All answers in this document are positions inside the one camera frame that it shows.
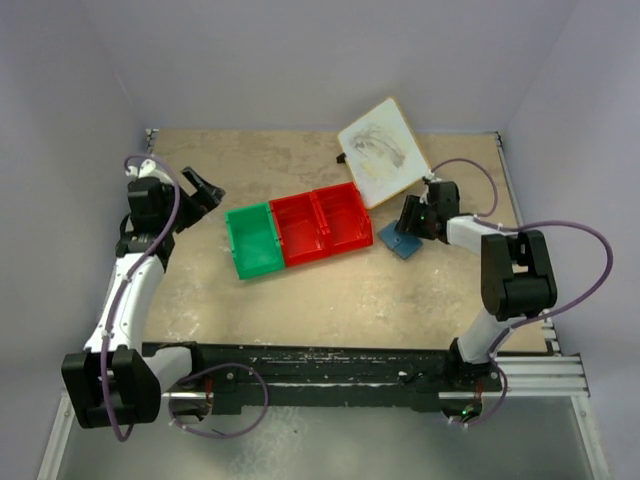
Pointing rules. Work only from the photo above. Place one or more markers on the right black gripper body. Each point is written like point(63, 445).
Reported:
point(426, 215)

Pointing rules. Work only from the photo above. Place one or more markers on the blue card holder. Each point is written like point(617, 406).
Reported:
point(402, 245)

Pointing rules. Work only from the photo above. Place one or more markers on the white board wooden frame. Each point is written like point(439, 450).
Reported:
point(382, 153)

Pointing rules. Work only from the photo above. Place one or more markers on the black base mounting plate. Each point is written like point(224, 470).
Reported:
point(298, 376)

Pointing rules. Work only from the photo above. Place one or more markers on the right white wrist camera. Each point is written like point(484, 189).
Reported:
point(428, 179)

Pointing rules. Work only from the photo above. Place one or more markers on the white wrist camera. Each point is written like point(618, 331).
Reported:
point(428, 179)
point(149, 169)

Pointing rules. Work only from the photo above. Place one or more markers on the red double plastic bin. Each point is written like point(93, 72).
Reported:
point(321, 223)

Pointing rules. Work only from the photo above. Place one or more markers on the green plastic bin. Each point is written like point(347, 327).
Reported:
point(254, 241)

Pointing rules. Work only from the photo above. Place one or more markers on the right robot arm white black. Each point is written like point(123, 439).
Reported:
point(517, 282)

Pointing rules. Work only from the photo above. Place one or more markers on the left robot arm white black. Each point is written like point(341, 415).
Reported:
point(110, 383)

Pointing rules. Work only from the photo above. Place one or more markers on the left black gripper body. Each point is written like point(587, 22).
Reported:
point(190, 209)

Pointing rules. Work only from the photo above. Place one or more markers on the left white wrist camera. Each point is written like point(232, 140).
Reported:
point(149, 169)

